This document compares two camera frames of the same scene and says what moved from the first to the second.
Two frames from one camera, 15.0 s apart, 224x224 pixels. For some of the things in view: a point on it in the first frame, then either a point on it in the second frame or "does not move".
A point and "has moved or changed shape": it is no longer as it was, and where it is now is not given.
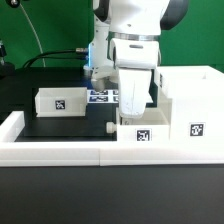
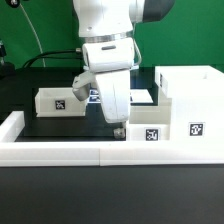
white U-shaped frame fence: [100, 153] does not move
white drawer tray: [154, 126] has moved or changed shape
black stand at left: [6, 69] does not move
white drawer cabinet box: [196, 102] does not move
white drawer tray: [61, 102] does not move
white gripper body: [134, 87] -> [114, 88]
